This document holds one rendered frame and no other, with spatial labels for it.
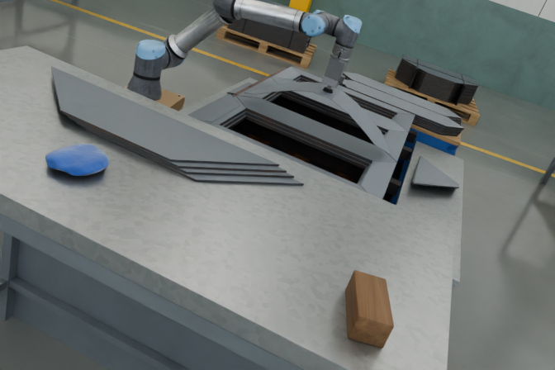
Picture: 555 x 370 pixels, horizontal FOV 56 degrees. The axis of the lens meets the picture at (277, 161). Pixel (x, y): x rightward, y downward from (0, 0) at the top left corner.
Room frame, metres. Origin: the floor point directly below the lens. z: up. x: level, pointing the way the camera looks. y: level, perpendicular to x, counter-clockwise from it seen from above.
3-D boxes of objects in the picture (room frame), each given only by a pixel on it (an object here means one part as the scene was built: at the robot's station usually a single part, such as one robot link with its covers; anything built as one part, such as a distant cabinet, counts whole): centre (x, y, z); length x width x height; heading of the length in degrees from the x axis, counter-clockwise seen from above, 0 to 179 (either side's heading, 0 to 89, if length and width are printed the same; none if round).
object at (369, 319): (0.71, -0.22, 1.07); 0.12 x 0.06 x 0.05; 3
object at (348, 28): (2.05, -0.10, 1.27); 0.09 x 0.08 x 0.11; 75
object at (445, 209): (2.02, -0.67, 0.74); 1.20 x 0.26 x 0.03; 168
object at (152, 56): (2.12, 0.66, 0.90); 0.13 x 0.12 x 0.14; 165
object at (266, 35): (6.71, 0.60, 0.26); 1.20 x 0.80 x 0.53; 88
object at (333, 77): (2.04, -0.11, 1.12); 0.10 x 0.09 x 0.16; 81
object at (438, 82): (6.67, -1.60, 0.20); 1.20 x 0.80 x 0.41; 83
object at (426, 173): (2.17, -0.70, 0.77); 0.45 x 0.20 x 0.04; 168
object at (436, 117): (2.99, -0.56, 0.82); 0.80 x 0.40 x 0.06; 78
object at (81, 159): (0.88, 0.37, 1.06); 0.12 x 0.10 x 0.03; 163
